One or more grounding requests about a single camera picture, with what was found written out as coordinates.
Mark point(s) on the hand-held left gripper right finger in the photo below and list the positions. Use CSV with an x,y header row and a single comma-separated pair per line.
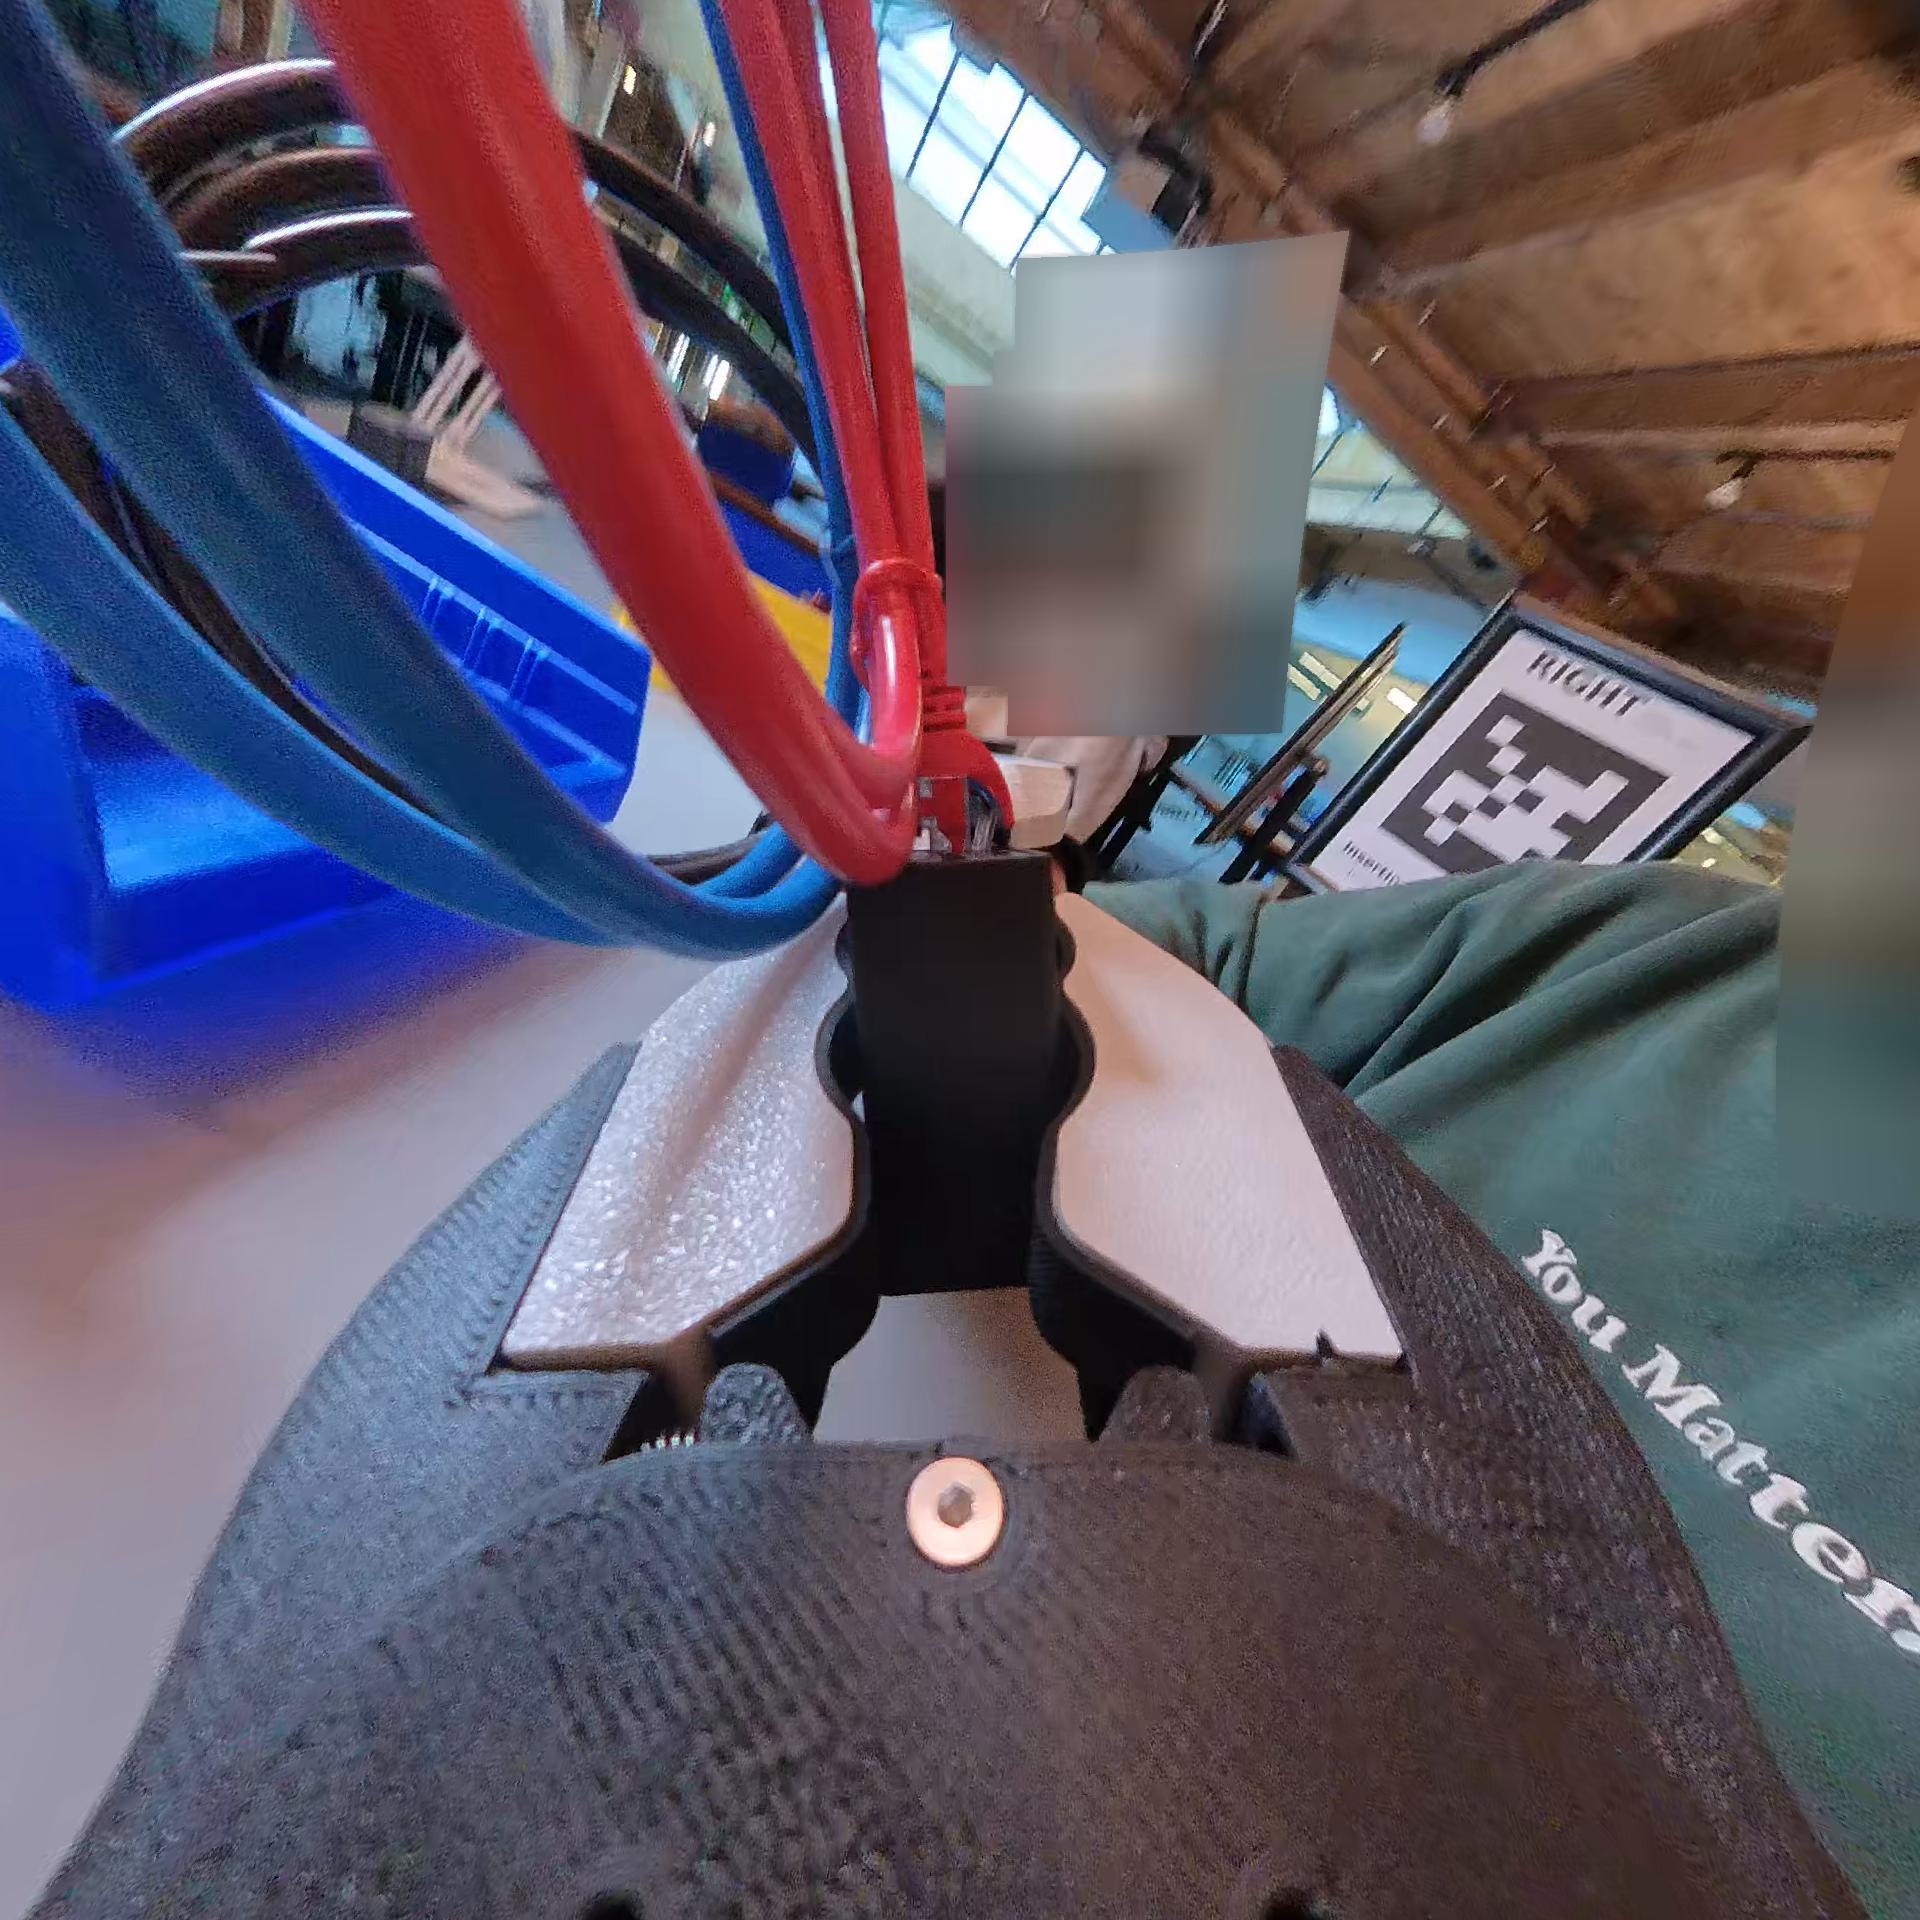
x,y
1201,1171

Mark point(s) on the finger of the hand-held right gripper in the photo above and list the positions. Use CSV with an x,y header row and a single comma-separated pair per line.
x,y
1037,786

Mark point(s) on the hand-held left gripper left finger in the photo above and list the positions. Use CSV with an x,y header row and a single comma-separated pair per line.
x,y
705,1171

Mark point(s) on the black ethernet port block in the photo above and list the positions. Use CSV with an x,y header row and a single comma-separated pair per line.
x,y
961,1078

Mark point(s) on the blue plastic bin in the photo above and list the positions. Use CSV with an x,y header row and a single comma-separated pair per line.
x,y
225,856

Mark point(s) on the yellow plastic bin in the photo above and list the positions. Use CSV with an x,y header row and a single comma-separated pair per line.
x,y
787,617

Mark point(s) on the black framed tag sign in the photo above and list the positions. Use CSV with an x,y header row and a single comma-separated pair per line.
x,y
1545,780

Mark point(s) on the person's green sweatshirt torso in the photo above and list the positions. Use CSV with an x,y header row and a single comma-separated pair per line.
x,y
1724,1349

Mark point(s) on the white stand with base plate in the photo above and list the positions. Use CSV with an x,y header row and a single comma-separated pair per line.
x,y
487,488

